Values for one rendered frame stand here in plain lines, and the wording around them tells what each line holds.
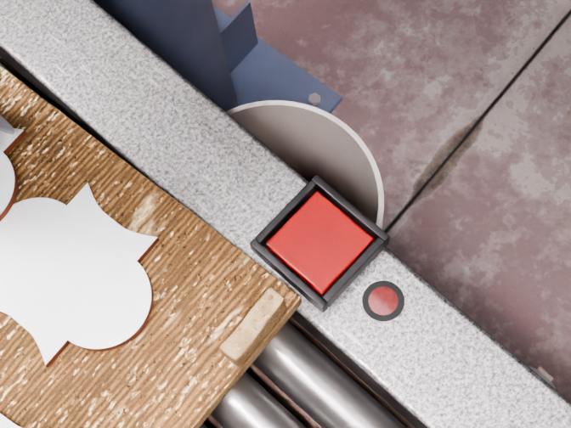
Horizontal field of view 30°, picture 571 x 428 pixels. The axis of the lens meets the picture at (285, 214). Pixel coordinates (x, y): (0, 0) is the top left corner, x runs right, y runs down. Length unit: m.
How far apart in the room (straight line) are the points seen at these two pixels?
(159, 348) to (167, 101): 0.21
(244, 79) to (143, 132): 1.04
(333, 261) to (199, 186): 0.13
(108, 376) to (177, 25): 0.77
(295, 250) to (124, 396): 0.17
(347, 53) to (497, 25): 0.27
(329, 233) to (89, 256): 0.18
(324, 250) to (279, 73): 1.12
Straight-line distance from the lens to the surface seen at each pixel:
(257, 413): 0.79
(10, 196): 0.84
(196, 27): 1.52
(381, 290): 0.81
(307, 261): 0.81
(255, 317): 0.76
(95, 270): 0.81
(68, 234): 0.83
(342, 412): 0.79
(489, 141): 1.87
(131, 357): 0.80
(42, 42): 0.94
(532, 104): 1.91
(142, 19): 1.44
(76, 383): 0.80
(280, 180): 0.85
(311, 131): 1.53
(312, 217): 0.82
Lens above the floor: 1.70
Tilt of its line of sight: 70 degrees down
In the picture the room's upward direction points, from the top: 12 degrees counter-clockwise
